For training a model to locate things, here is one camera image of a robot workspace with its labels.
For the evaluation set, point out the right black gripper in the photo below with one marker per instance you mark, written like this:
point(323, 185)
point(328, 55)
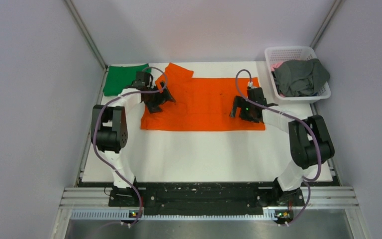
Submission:
point(242, 115)

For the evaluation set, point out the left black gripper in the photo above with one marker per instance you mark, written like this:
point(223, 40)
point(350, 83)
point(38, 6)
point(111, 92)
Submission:
point(162, 96)

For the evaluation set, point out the orange t shirt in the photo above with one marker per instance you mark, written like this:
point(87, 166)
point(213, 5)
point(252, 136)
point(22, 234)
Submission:
point(201, 104)

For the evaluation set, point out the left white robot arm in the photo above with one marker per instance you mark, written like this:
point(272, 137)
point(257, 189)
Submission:
point(109, 132)

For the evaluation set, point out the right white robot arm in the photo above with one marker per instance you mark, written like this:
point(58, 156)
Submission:
point(309, 141)

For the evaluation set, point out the folded green t shirt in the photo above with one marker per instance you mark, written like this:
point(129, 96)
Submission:
point(119, 77)

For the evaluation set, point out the pink garment in basket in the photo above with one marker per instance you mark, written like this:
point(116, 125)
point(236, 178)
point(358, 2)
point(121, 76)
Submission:
point(275, 65)

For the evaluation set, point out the white plastic laundry basket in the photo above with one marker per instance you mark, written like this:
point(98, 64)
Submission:
point(285, 53)

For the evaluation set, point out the grey t shirt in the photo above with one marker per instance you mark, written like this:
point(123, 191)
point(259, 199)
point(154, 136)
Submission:
point(300, 78)

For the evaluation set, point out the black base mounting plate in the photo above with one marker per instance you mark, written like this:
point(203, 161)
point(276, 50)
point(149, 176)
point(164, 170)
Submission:
point(205, 199)

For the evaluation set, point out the white slotted cable duct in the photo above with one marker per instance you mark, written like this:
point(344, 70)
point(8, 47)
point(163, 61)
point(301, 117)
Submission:
point(128, 215)

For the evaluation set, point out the aluminium frame rail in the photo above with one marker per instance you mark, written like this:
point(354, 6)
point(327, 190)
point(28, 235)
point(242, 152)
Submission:
point(321, 198)

